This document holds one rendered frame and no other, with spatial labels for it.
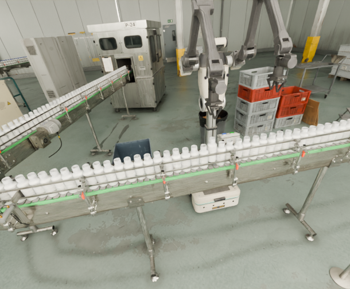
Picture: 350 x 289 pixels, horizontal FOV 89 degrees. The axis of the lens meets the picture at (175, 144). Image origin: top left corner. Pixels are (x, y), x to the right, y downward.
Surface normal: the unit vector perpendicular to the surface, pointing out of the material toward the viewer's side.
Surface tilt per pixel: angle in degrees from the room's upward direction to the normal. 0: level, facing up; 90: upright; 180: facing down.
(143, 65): 90
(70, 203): 90
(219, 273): 0
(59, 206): 90
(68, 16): 90
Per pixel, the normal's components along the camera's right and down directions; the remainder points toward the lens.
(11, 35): 0.19, 0.51
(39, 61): -0.13, 0.55
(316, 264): -0.07, -0.84
